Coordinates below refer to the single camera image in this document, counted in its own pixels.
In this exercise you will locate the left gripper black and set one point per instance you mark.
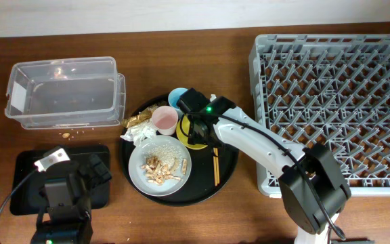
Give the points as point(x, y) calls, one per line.
point(91, 175)

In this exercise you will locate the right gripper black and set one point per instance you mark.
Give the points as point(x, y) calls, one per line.
point(195, 136)

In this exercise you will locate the yellow plastic bowl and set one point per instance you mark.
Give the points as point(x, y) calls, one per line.
point(182, 131)

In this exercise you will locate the wooden chopstick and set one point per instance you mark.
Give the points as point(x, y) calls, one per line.
point(214, 165)
point(216, 162)

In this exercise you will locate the pink plastic cup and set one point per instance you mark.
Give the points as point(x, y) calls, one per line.
point(165, 119)

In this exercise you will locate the blue plastic cup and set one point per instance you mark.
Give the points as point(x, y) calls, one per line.
point(174, 96)

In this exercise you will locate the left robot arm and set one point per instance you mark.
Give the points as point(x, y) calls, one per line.
point(67, 216)

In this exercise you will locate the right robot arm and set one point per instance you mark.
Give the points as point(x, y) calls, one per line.
point(313, 189)

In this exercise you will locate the grey dishwasher rack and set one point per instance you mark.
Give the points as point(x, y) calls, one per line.
point(332, 89)

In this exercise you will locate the round black serving tray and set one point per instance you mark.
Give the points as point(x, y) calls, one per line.
point(200, 184)

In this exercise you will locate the food scraps on plate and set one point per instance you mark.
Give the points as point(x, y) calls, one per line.
point(163, 163)

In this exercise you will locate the grey plate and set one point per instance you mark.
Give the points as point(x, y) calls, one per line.
point(137, 159)

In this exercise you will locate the crumpled white tissue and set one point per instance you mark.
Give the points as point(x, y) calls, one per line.
point(138, 133)

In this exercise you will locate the gold foil wrapper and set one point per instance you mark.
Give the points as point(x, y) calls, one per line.
point(145, 115)

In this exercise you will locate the clear plastic storage bin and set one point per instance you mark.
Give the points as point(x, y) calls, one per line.
point(66, 93)

